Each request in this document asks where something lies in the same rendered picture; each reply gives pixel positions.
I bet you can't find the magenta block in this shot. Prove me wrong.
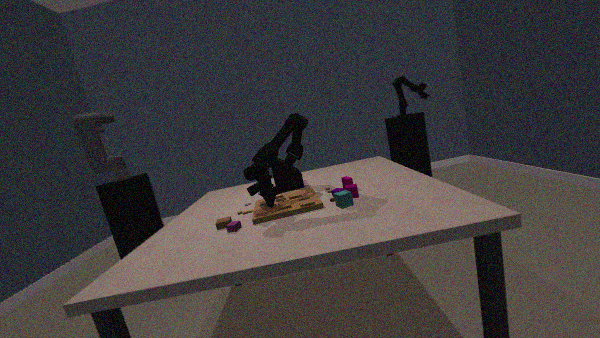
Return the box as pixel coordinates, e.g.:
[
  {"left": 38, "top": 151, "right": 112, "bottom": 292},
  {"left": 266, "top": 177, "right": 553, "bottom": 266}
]
[{"left": 341, "top": 176, "right": 353, "bottom": 189}]

